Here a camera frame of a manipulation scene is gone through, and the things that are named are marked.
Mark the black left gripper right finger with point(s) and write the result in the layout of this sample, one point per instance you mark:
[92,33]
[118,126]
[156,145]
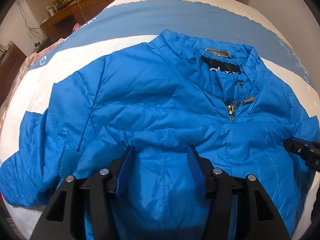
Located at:
[237,205]

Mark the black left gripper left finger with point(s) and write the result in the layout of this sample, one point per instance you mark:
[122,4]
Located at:
[64,216]

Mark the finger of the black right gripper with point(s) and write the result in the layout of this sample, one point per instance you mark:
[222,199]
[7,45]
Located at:
[307,150]

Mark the blue puffer jacket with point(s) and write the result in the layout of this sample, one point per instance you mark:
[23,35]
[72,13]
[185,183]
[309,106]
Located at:
[161,97]

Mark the pink floral quilt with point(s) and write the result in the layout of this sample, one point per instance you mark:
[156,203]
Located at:
[20,73]

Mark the dark brown headboard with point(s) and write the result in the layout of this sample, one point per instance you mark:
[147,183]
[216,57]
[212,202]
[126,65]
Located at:
[10,65]

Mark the blue and white bedsheet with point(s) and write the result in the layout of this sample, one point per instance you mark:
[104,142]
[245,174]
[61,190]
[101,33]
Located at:
[128,24]

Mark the wooden desk with shelves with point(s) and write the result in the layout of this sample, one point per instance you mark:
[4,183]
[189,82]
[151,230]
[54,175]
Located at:
[63,15]

